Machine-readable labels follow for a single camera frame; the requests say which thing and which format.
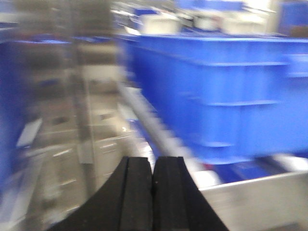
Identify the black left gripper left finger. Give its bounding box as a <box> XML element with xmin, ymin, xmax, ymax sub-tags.
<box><xmin>49</xmin><ymin>156</ymin><xmax>153</xmax><ymax>231</ymax></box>

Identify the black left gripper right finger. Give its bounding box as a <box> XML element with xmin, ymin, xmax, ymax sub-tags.
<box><xmin>153</xmin><ymin>156</ymin><xmax>228</xmax><ymax>231</ymax></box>

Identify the large blue storage bin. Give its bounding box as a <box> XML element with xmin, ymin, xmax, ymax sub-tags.
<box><xmin>115</xmin><ymin>33</ymin><xmax>308</xmax><ymax>166</ymax></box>

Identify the stainless steel shelf rail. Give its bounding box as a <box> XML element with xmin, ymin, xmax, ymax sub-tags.
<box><xmin>201</xmin><ymin>172</ymin><xmax>308</xmax><ymax>231</ymax></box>

